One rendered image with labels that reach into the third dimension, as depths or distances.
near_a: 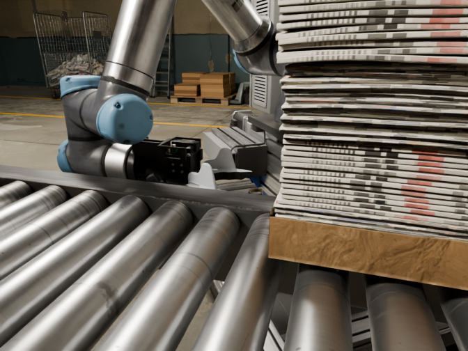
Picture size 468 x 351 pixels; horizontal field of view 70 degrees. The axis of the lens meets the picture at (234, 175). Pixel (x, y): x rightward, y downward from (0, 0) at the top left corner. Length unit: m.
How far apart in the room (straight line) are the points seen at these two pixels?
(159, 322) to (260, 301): 0.08
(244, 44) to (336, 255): 0.67
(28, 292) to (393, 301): 0.30
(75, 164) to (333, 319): 0.53
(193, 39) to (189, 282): 7.57
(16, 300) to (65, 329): 0.06
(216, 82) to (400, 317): 6.32
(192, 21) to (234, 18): 7.00
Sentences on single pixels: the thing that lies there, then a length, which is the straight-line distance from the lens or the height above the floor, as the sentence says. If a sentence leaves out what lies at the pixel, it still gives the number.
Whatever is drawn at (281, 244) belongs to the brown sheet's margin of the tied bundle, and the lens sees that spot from 0.31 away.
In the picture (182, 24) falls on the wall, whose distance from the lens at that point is 7.93.
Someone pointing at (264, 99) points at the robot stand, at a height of 0.81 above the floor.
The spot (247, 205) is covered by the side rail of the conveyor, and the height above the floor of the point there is 0.80.
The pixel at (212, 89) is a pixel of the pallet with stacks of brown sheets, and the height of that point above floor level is 0.30.
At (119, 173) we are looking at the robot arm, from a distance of 0.63.
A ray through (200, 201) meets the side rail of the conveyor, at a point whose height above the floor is 0.80.
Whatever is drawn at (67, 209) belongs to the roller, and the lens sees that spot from 0.47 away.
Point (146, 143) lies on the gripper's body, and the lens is 0.60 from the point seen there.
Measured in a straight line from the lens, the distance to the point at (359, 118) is 0.27.
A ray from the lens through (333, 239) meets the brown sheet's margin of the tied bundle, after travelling 0.30.
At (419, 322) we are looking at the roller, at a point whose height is 0.80.
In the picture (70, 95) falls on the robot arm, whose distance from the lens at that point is 0.65.
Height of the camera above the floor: 0.99
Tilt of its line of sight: 21 degrees down
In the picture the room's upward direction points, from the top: straight up
